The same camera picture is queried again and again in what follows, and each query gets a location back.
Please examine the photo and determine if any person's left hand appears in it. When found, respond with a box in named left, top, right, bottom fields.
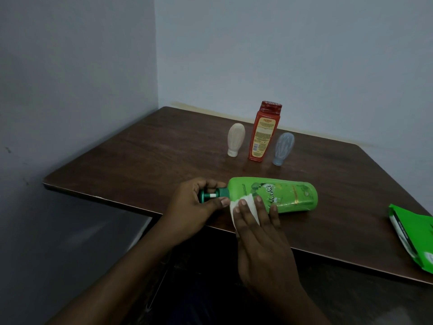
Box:
left=162, top=177, right=231, bottom=247

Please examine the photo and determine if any person's right forearm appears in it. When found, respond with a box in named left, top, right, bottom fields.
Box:
left=250, top=275, right=333, bottom=325

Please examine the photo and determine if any person's left forearm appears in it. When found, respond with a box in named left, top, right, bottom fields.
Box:
left=44, top=230, right=185, bottom=325

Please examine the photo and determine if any white wipe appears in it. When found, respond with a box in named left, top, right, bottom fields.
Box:
left=229, top=194, right=260, bottom=231

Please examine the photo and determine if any green pump bottle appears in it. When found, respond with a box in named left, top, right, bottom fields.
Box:
left=198, top=176, right=319, bottom=214

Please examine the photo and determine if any small beige squeeze bottle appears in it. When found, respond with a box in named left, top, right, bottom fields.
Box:
left=227, top=123, right=246, bottom=158

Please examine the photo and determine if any small blue translucent squeeze bottle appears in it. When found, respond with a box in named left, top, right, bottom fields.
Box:
left=272, top=132, right=295, bottom=166

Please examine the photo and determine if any red bottle with yellow label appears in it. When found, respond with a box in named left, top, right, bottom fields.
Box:
left=249, top=101, right=283, bottom=162

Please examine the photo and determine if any person's right hand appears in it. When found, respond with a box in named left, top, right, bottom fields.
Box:
left=232, top=195, right=302, bottom=295

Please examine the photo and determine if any green wipes packet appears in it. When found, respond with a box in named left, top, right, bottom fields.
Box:
left=388, top=204, right=433, bottom=275

